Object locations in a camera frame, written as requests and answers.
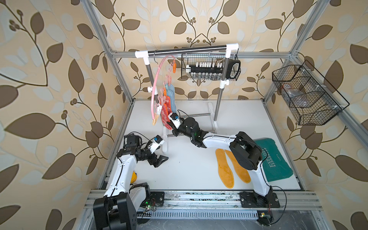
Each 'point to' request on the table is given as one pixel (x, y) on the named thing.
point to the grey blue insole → (170, 92)
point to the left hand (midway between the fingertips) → (160, 151)
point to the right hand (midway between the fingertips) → (168, 121)
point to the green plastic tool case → (275, 165)
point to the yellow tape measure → (134, 177)
